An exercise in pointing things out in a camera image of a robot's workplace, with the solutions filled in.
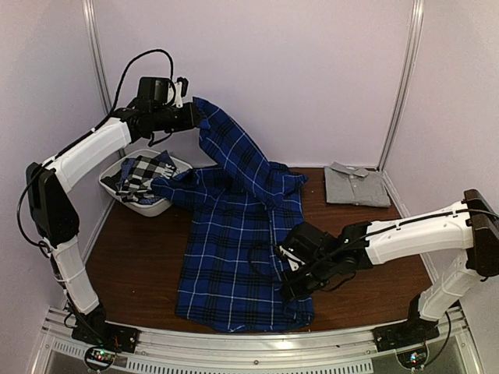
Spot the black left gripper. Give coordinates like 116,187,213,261
153,103,202,133

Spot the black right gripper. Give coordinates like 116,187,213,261
280,256,336,302

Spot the blue plaid long sleeve shirt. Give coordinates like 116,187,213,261
151,97,314,333

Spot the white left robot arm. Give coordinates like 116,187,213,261
26,102,203,316

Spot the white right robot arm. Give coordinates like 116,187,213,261
276,189,498,344

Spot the black white checked shirt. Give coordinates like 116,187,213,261
116,156,175,205

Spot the folded grey shirt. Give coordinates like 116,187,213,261
324,162,391,208

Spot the white plastic laundry basket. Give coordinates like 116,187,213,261
98,149,192,217

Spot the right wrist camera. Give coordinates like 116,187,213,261
278,222,336,272

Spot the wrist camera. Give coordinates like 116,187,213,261
136,76,189,112
278,222,336,272

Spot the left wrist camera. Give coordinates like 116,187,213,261
136,76,189,112

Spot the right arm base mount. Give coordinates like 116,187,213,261
372,298,440,370

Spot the left aluminium corner post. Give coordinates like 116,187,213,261
80,0,126,157

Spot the aluminium corner post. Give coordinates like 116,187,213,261
377,0,425,172
80,0,126,157

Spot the aluminium front rail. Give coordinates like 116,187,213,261
28,307,485,373

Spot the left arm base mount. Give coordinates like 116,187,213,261
68,302,140,373

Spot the right aluminium corner post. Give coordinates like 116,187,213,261
377,0,425,172

